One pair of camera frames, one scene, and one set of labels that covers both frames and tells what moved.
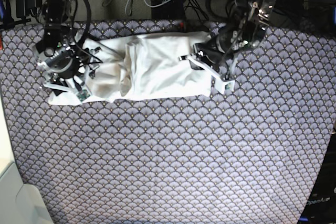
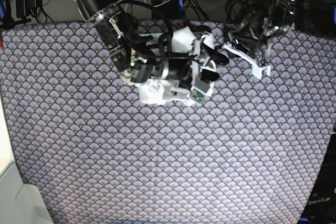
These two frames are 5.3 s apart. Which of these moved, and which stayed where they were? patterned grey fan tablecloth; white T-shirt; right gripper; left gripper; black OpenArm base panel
Moved: white T-shirt; right gripper; left gripper
Stayed: patterned grey fan tablecloth; black OpenArm base panel
